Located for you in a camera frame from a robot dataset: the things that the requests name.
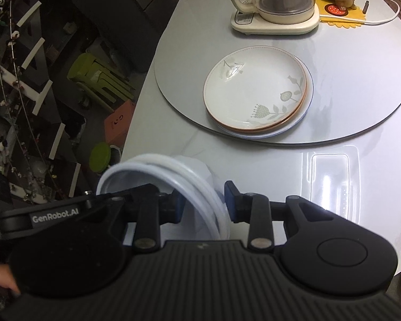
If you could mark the round glass turntable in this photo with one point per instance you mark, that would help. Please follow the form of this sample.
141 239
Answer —
354 83

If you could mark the orange cardboard box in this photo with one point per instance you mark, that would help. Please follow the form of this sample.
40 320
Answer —
118 127

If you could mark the black white lattice shelf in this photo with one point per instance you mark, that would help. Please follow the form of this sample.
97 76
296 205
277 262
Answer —
36 83

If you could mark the white bowl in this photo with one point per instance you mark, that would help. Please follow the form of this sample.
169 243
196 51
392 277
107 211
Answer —
193 170
130 180

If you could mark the yellow sunflower mat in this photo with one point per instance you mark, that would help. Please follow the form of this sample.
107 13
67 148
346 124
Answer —
352 16

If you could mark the person's left hand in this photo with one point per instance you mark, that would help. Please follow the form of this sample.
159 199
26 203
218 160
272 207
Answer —
0 276

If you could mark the small dark stick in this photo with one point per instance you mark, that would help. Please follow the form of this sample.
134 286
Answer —
366 7

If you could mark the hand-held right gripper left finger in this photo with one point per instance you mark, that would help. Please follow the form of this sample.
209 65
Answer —
175 207

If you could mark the cream kettle base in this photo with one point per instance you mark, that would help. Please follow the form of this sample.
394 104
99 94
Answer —
270 28

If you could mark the green round lid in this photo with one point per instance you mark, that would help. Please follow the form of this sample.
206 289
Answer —
100 157

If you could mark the stack of green stools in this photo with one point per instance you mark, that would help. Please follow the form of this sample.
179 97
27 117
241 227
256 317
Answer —
97 77

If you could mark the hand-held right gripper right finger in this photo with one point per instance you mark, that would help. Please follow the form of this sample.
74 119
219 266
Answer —
231 202

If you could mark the floral white plate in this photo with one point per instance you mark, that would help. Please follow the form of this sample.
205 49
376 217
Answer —
287 128

